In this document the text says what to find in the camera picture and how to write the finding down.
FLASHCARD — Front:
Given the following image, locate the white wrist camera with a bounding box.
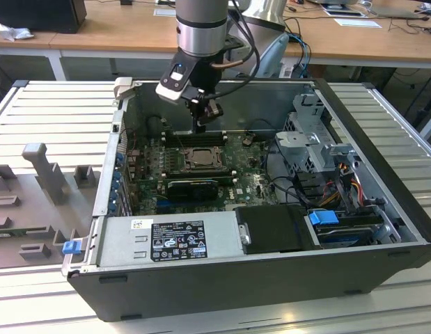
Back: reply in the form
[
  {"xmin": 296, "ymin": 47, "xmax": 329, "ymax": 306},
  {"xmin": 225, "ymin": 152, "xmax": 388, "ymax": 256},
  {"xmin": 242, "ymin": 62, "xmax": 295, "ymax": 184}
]
[{"xmin": 155, "ymin": 50, "xmax": 199, "ymax": 103}]

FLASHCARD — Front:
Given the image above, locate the silver metal drive cage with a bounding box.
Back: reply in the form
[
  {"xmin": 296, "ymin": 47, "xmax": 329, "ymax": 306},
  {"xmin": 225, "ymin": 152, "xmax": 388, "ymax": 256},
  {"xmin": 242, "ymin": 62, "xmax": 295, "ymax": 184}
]
[{"xmin": 274, "ymin": 93, "xmax": 363, "ymax": 177}]

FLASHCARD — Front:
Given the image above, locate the silver metal handle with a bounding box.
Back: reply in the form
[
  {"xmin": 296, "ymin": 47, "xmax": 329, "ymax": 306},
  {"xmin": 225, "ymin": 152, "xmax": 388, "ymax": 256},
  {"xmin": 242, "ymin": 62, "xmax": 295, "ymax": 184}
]
[{"xmin": 237, "ymin": 224, "xmax": 253, "ymax": 246}]

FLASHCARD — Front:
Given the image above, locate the metal CPU socket cover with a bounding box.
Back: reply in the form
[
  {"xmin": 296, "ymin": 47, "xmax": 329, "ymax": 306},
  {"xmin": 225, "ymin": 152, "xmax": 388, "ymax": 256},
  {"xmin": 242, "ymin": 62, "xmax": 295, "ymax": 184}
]
[{"xmin": 182, "ymin": 148, "xmax": 225, "ymax": 168}]

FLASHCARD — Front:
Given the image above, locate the grey power supply unit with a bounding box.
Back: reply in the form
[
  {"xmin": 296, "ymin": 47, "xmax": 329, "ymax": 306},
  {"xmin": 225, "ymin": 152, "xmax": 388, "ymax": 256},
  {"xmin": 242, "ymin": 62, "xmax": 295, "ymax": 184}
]
[{"xmin": 96, "ymin": 211, "xmax": 244, "ymax": 267}]

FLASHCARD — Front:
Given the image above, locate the CPU socket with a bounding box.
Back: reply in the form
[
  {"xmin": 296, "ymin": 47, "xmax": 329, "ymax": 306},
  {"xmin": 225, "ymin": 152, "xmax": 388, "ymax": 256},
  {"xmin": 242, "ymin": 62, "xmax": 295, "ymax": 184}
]
[{"xmin": 179, "ymin": 145, "xmax": 227, "ymax": 170}]

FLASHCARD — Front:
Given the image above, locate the hard disk in blue carrier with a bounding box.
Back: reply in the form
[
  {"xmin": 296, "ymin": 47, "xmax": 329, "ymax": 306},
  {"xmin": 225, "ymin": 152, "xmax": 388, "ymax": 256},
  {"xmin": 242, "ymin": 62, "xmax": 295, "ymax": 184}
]
[{"xmin": 307, "ymin": 208, "xmax": 376, "ymax": 248}]

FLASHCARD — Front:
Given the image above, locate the black cable bundle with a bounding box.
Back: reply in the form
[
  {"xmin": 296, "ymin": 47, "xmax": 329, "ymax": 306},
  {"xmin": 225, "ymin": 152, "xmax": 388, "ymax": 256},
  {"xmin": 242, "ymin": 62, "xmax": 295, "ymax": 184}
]
[{"xmin": 265, "ymin": 138, "xmax": 324, "ymax": 209}]

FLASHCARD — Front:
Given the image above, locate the copper coloured cable sleeve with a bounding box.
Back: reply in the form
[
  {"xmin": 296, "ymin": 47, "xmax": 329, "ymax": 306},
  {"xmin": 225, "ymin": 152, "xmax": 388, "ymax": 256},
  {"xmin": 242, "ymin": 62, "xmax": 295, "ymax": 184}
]
[{"xmin": 210, "ymin": 58, "xmax": 244, "ymax": 70}]

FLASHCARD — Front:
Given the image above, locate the white paper sheet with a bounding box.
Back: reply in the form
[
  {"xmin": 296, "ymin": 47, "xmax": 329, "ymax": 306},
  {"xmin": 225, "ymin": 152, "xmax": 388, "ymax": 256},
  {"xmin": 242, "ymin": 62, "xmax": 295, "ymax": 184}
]
[{"xmin": 334, "ymin": 17, "xmax": 382, "ymax": 29}]

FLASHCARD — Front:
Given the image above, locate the black box on desk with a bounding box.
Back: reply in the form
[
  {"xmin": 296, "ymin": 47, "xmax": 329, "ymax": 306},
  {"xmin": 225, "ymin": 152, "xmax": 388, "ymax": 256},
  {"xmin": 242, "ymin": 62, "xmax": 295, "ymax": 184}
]
[{"xmin": 0, "ymin": 0, "xmax": 88, "ymax": 35}]

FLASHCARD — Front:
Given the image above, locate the pale grey case latch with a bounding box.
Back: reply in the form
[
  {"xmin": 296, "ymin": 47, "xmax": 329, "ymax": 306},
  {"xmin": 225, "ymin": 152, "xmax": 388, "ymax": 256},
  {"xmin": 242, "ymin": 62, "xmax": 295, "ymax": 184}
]
[{"xmin": 113, "ymin": 77, "xmax": 134, "ymax": 101}]

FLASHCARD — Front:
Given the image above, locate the yellow red wire bundle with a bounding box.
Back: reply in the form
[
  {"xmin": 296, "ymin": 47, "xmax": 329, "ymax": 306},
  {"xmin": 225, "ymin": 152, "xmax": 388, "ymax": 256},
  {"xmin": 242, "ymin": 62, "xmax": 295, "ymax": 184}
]
[{"xmin": 319, "ymin": 172, "xmax": 364, "ymax": 208}]

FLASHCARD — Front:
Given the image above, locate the black open PC case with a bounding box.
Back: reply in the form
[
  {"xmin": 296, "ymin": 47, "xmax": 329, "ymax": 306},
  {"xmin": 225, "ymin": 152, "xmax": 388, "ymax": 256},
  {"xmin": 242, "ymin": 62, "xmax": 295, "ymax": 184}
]
[{"xmin": 61, "ymin": 77, "xmax": 431, "ymax": 323}]

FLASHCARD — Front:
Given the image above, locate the green motherboard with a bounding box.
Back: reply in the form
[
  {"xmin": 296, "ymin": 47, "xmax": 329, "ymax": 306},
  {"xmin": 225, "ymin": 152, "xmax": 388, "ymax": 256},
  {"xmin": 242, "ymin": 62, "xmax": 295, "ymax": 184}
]
[{"xmin": 126, "ymin": 134, "xmax": 282, "ymax": 215}]

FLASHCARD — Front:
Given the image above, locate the crumpled white paper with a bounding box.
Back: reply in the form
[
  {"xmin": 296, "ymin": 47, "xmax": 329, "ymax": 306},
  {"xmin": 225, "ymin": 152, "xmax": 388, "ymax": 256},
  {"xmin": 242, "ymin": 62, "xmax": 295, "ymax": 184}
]
[{"xmin": 0, "ymin": 19, "xmax": 35, "ymax": 42}]

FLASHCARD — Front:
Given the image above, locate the black RAM slot bank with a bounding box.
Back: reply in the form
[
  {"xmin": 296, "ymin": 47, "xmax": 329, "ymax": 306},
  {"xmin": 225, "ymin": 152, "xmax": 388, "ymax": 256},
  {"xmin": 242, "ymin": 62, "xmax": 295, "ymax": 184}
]
[
  {"xmin": 162, "ymin": 166, "xmax": 236, "ymax": 180},
  {"xmin": 164, "ymin": 130, "xmax": 227, "ymax": 147}
]

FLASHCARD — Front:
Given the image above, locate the dark flat tablet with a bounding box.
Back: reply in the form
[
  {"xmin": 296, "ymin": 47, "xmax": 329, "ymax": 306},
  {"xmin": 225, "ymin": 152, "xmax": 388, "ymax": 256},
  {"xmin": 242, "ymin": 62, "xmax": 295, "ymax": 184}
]
[{"xmin": 322, "ymin": 8, "xmax": 364, "ymax": 18}]

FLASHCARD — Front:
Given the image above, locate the wooden desk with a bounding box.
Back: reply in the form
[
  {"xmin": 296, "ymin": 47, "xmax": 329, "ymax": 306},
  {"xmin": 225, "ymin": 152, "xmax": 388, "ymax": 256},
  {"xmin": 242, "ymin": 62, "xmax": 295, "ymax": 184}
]
[{"xmin": 0, "ymin": 0, "xmax": 431, "ymax": 83}]

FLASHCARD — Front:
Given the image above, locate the blue slot clip row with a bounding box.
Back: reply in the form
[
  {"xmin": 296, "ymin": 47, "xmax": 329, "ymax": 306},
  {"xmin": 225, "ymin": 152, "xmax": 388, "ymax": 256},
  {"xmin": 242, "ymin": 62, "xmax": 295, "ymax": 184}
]
[{"xmin": 109, "ymin": 152, "xmax": 125, "ymax": 214}]

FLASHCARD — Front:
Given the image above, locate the black expansion card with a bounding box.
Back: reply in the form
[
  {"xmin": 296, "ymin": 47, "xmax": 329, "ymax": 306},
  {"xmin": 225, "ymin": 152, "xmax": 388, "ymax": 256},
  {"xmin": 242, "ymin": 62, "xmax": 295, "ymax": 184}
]
[{"xmin": 166, "ymin": 179, "xmax": 219, "ymax": 202}]

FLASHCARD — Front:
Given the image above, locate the pale blue teach pendant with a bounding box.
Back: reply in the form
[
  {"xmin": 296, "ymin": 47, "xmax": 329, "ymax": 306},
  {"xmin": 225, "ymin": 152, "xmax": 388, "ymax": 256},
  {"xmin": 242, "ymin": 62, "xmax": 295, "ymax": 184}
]
[{"xmin": 258, "ymin": 33, "xmax": 290, "ymax": 78}]

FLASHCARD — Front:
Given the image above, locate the grey parts rack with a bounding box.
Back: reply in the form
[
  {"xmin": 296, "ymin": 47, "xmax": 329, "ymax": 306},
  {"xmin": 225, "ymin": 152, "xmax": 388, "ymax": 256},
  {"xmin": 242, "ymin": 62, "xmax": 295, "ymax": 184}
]
[{"xmin": 0, "ymin": 142, "xmax": 100, "ymax": 271}]

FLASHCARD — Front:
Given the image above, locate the blue cable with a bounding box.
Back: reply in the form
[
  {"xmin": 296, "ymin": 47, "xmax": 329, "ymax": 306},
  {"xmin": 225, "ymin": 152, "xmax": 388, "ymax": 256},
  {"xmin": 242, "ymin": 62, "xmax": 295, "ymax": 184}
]
[{"xmin": 288, "ymin": 31, "xmax": 312, "ymax": 79}]

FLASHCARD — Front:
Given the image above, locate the black camera cable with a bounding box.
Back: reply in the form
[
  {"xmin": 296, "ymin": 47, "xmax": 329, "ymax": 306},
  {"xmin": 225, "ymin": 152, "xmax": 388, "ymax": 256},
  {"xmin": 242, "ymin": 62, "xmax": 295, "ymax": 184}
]
[{"xmin": 200, "ymin": 0, "xmax": 262, "ymax": 102}]

